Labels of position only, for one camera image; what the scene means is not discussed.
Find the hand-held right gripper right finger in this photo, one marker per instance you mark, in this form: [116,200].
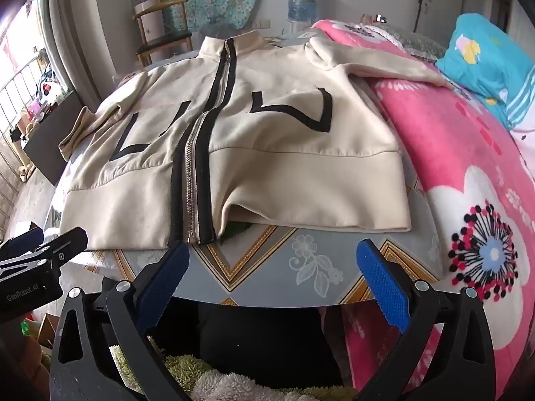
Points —
[386,290]

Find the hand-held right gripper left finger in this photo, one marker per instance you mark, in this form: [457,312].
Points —
[163,286]

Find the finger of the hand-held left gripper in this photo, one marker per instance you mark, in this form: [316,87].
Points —
[27,238]
[62,247]

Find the cream zip jacket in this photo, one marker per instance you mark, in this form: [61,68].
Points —
[271,146]

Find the pair of slippers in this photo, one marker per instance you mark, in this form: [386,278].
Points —
[26,174]

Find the dark grey cabinet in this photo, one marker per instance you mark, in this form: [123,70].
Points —
[54,138]

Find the green white fluffy robe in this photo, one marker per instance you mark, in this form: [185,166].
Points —
[209,380]

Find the black trousers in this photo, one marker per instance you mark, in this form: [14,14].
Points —
[267,338]

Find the metal balcony railing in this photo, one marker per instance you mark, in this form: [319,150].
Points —
[16,87]

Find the pink floral blanket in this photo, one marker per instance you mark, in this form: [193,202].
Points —
[443,142]

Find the grey curtain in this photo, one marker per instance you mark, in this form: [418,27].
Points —
[83,33]

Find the wooden chair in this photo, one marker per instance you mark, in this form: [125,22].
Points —
[167,44]

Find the white paper bag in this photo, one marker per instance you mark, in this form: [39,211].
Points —
[152,21]

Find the cyan patterned pillow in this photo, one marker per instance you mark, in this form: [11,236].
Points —
[485,62]

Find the grey lace-trimmed cushion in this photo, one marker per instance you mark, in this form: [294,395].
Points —
[413,41]

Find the pink jar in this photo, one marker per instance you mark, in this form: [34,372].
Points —
[367,18]

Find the blue water bottle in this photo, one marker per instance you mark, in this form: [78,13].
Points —
[301,2]

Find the wall socket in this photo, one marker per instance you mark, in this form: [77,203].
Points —
[262,24]

